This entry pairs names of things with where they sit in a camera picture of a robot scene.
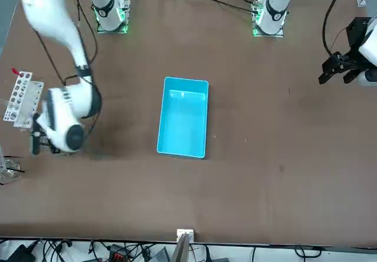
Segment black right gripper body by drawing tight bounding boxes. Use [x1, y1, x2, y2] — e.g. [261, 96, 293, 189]
[29, 112, 63, 156]

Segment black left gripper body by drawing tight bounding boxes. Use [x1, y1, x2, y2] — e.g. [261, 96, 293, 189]
[346, 16, 372, 57]

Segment white test tube rack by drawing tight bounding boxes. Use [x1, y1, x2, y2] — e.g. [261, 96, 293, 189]
[2, 71, 45, 129]

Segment black power adapter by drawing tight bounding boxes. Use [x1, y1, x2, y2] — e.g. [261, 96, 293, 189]
[5, 244, 36, 262]

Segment black and red device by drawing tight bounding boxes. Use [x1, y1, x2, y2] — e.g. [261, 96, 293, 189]
[108, 244, 127, 260]

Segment blue plastic bin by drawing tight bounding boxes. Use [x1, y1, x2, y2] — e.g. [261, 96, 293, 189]
[156, 76, 210, 160]

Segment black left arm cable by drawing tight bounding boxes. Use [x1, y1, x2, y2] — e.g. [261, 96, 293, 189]
[322, 0, 351, 57]

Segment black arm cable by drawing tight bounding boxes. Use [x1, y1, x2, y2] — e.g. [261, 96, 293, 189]
[32, 0, 104, 133]
[322, 0, 351, 57]

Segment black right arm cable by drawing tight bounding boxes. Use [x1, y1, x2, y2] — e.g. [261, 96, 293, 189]
[32, 0, 104, 133]

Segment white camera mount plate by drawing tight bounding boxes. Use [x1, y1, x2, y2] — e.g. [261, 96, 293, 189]
[176, 228, 196, 242]

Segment grey aluminium post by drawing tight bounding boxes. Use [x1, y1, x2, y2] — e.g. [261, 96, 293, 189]
[172, 234, 191, 262]

